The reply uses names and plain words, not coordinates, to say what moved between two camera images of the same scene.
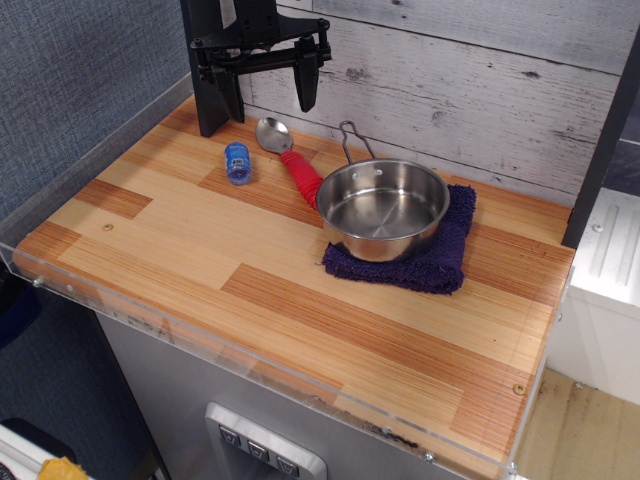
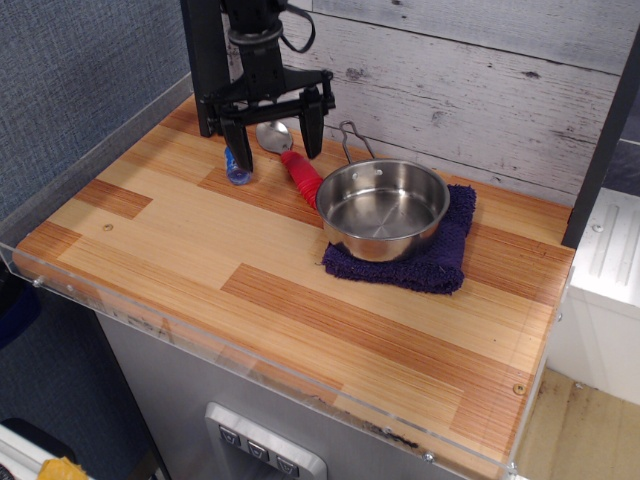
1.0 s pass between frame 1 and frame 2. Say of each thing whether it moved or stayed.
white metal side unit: stayed
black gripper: moved
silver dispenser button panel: stayed
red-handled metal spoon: stayed
